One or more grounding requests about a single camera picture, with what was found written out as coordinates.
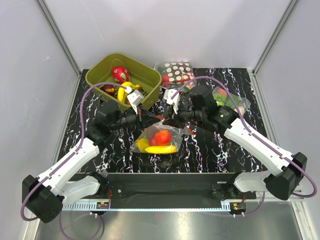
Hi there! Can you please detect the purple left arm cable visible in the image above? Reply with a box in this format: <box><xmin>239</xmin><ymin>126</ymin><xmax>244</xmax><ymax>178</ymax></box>
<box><xmin>20</xmin><ymin>82</ymin><xmax>132</xmax><ymax>240</ymax></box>

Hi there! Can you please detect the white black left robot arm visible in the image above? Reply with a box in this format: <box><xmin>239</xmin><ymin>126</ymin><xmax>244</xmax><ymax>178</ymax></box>
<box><xmin>20</xmin><ymin>101</ymin><xmax>160</xmax><ymax>223</ymax></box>

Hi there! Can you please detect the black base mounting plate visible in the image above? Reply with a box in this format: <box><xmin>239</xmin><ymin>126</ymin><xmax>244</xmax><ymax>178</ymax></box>
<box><xmin>78</xmin><ymin>172</ymin><xmax>257</xmax><ymax>201</ymax></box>

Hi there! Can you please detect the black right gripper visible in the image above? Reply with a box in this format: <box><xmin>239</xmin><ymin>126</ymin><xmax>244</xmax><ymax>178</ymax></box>
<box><xmin>162</xmin><ymin>99</ymin><xmax>206</xmax><ymax>130</ymax></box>

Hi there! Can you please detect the red fake dragon fruit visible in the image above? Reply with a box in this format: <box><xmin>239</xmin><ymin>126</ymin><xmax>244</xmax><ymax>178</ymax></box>
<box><xmin>111</xmin><ymin>66</ymin><xmax>130</xmax><ymax>84</ymax></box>

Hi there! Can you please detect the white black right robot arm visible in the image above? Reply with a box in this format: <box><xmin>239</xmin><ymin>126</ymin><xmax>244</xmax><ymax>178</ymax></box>
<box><xmin>163</xmin><ymin>85</ymin><xmax>307</xmax><ymax>201</ymax></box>

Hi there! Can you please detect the dark red fake apple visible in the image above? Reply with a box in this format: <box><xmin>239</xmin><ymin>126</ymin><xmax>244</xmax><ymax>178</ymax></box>
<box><xmin>100</xmin><ymin>84</ymin><xmax>116</xmax><ymax>96</ymax></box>

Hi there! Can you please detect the olive green plastic bin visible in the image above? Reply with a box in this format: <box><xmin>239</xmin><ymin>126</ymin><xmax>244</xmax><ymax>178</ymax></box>
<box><xmin>85</xmin><ymin>53</ymin><xmax>162</xmax><ymax>110</ymax></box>

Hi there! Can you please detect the clear orange-zip fruit bag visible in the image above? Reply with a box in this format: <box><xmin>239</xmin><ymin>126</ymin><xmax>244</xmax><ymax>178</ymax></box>
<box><xmin>130</xmin><ymin>121</ymin><xmax>195</xmax><ymax>155</ymax></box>

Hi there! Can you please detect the yellow fake starfruit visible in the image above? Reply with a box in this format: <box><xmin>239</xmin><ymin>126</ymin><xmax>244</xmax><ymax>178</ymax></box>
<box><xmin>135</xmin><ymin>138</ymin><xmax>150</xmax><ymax>152</ymax></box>

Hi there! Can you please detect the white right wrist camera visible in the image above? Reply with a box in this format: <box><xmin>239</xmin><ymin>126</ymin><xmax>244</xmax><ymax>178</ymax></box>
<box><xmin>163</xmin><ymin>89</ymin><xmax>180</xmax><ymax>113</ymax></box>

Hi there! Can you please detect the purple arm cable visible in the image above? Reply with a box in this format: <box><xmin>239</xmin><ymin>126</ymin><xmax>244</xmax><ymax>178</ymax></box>
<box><xmin>20</xmin><ymin>82</ymin><xmax>132</xmax><ymax>240</ymax></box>
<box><xmin>172</xmin><ymin>75</ymin><xmax>318</xmax><ymax>217</ymax></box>

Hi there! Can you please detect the yellow fake banana bunch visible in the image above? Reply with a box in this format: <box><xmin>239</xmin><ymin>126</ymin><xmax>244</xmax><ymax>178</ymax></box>
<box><xmin>117</xmin><ymin>81</ymin><xmax>143</xmax><ymax>103</ymax></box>

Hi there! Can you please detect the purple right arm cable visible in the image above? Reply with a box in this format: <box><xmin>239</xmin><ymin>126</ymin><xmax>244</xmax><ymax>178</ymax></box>
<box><xmin>172</xmin><ymin>75</ymin><xmax>318</xmax><ymax>217</ymax></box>

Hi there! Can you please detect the polka dot zip bag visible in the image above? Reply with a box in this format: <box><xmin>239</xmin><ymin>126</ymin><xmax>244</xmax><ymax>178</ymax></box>
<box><xmin>154</xmin><ymin>61</ymin><xmax>195</xmax><ymax>88</ymax></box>

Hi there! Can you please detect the orange fake persimmon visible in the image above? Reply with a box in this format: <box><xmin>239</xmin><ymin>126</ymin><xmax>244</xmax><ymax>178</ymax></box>
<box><xmin>154</xmin><ymin>130</ymin><xmax>172</xmax><ymax>146</ymax></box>

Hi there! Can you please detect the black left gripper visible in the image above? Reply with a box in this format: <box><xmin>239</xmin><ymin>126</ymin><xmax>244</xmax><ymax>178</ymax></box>
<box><xmin>110</xmin><ymin>102</ymin><xmax>160</xmax><ymax>132</ymax></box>

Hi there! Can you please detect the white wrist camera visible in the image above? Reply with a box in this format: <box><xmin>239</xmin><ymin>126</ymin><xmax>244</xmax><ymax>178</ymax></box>
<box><xmin>127</xmin><ymin>89</ymin><xmax>144</xmax><ymax>114</ymax></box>
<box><xmin>163</xmin><ymin>89</ymin><xmax>180</xmax><ymax>113</ymax></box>

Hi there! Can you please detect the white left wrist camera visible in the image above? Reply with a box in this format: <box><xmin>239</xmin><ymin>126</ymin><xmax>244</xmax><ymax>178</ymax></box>
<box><xmin>127</xmin><ymin>89</ymin><xmax>144</xmax><ymax>114</ymax></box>

